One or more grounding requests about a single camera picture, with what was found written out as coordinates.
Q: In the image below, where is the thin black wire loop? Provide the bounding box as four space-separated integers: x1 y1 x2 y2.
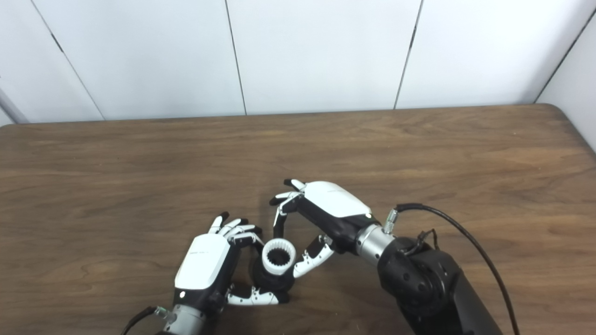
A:
405 228 439 256

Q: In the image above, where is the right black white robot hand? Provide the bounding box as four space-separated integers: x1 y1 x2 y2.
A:
269 179 373 279

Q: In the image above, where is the gray wall corner post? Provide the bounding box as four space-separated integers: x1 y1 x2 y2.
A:
0 86 29 125

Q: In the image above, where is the round black part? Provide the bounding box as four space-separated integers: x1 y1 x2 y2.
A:
253 249 297 295

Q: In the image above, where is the white ring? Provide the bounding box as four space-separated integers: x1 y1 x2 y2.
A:
262 238 297 276

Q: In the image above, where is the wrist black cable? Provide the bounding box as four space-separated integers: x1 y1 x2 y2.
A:
383 203 521 335
121 306 177 335

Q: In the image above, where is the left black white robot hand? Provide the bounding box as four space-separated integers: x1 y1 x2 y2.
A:
174 212 289 313

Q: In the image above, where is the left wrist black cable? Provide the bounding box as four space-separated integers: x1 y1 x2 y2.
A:
121 306 177 335

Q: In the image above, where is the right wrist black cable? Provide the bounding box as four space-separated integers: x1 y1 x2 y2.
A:
383 203 521 335

